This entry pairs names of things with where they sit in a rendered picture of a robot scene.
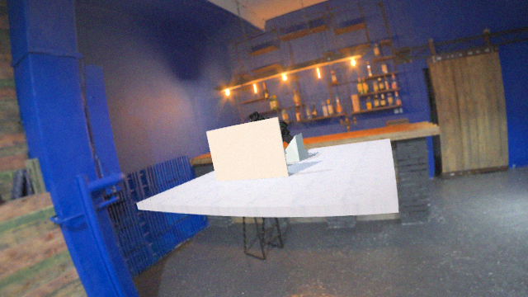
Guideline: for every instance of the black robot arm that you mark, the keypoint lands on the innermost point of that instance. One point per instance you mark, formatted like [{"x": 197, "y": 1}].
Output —
[{"x": 284, "y": 132}]

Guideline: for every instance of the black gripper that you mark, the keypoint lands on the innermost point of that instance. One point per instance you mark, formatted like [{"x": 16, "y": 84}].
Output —
[{"x": 254, "y": 116}]

